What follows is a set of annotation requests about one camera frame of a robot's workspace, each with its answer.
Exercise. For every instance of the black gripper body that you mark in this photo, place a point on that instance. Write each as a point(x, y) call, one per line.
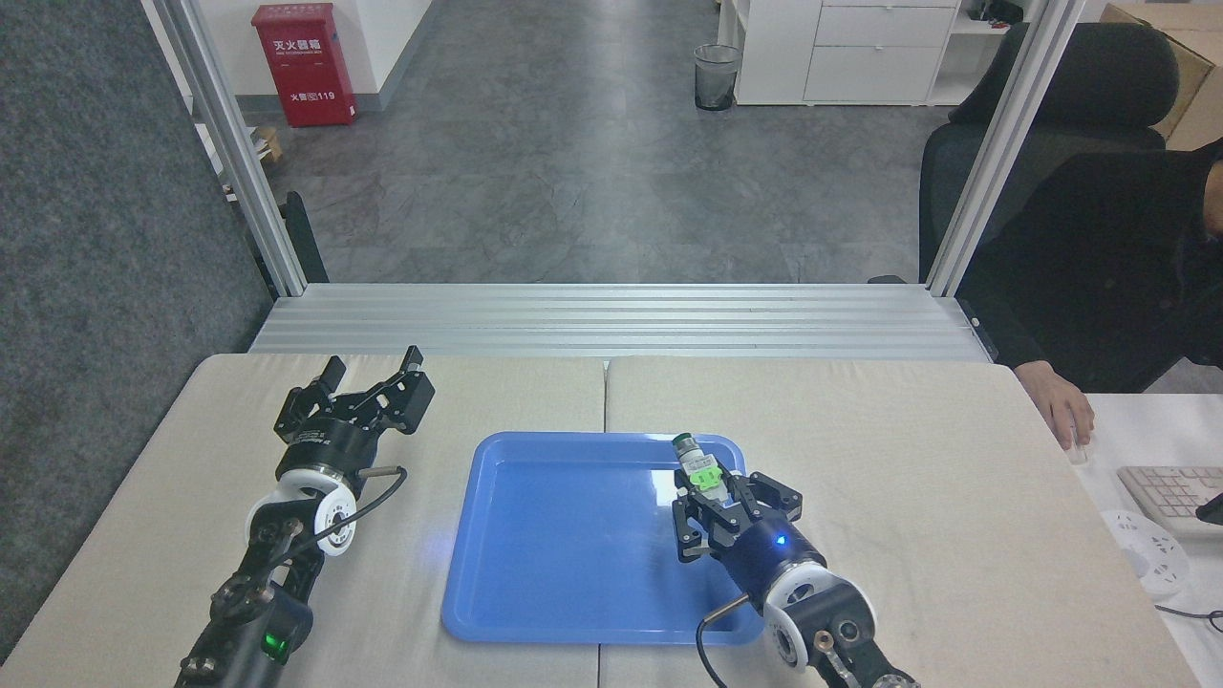
point(769, 552)
point(325, 447)

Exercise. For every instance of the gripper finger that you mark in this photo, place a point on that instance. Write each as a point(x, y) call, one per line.
point(298, 409)
point(772, 497)
point(696, 526)
point(406, 397)

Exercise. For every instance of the green and silver switch part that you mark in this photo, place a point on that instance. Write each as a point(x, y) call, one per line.
point(696, 462)

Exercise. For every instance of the blue plastic tray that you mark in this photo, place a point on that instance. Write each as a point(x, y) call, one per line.
point(564, 554)

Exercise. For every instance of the person's hand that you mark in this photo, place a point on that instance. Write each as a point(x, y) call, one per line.
point(1061, 406)

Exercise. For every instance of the black partition foot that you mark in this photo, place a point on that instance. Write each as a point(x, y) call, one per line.
point(306, 239)

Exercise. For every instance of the small cardboard box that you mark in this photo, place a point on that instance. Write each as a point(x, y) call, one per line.
point(268, 143)

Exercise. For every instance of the white computer mouse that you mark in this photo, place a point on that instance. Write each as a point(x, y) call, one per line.
point(1080, 455)

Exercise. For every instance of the red fire extinguisher box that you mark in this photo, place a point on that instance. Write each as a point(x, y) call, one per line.
point(306, 67)

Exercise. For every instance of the white power strip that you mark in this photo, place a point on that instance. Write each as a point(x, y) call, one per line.
point(1151, 554)

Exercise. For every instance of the white keyboard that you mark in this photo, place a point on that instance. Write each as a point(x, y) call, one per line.
point(1170, 497)

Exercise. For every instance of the person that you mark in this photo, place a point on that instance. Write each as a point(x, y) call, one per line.
point(1118, 268)

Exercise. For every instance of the black mesh waste bin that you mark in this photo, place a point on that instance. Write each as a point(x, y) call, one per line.
point(717, 78)

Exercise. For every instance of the small black device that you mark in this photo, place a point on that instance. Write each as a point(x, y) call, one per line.
point(1212, 510)

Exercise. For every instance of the white drawer cabinet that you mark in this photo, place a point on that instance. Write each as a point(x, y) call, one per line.
point(860, 53)

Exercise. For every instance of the black office chair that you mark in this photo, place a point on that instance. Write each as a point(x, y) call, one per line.
point(1070, 86)

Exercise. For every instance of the large cardboard box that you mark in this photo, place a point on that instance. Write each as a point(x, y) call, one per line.
point(1194, 67)

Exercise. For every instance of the silver aluminium rail frame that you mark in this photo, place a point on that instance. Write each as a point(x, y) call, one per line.
point(611, 320)

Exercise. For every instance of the silver aluminium post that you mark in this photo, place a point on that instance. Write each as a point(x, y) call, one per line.
point(1003, 143)
point(234, 143)

